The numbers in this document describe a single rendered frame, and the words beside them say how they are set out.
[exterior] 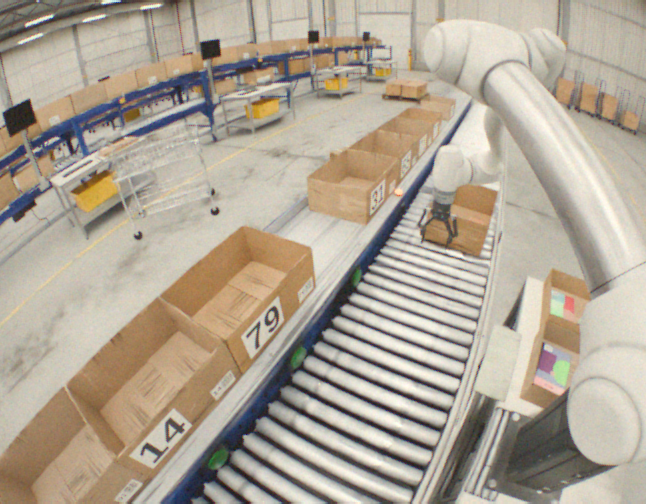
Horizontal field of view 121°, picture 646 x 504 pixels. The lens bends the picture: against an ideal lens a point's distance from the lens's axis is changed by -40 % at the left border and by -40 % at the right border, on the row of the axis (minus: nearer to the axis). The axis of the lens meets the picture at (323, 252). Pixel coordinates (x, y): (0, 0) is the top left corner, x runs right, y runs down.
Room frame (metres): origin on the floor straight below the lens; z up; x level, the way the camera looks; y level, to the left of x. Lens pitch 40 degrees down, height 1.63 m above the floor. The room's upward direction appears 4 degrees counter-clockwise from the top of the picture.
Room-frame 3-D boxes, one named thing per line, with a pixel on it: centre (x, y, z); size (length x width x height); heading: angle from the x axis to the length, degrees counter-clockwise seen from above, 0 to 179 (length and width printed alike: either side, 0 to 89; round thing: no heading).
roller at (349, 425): (0.28, -0.05, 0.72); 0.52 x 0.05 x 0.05; 56
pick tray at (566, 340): (0.25, -0.82, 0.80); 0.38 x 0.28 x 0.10; 50
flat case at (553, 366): (0.31, -0.74, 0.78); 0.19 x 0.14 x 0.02; 137
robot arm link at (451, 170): (0.95, -0.48, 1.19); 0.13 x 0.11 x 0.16; 94
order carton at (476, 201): (1.18, -0.72, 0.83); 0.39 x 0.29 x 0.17; 143
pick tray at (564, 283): (0.50, -1.04, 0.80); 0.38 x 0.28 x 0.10; 54
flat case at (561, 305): (0.56, -0.96, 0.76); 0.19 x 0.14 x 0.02; 143
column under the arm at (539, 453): (0.04, -0.57, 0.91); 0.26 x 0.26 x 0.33; 52
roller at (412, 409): (0.39, -0.12, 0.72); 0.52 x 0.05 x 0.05; 56
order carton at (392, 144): (1.63, -0.40, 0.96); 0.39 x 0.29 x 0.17; 146
